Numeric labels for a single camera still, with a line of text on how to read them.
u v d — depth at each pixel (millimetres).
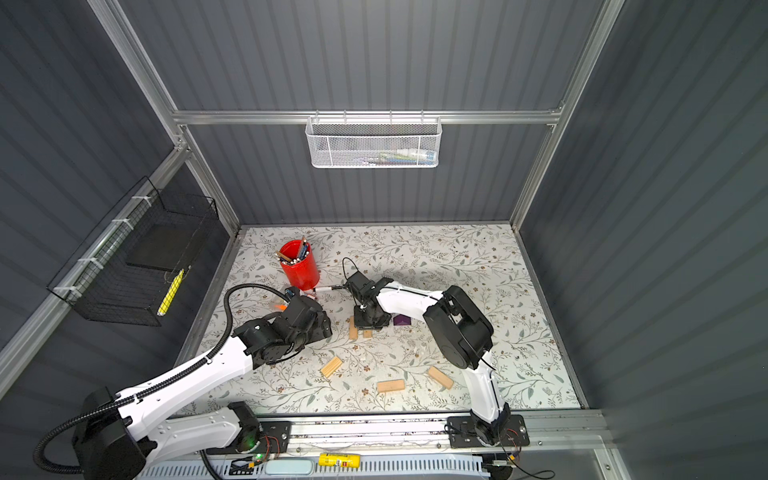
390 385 809
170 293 685
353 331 908
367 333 905
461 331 533
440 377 826
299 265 907
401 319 914
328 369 841
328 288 1016
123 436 385
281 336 582
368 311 793
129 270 721
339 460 690
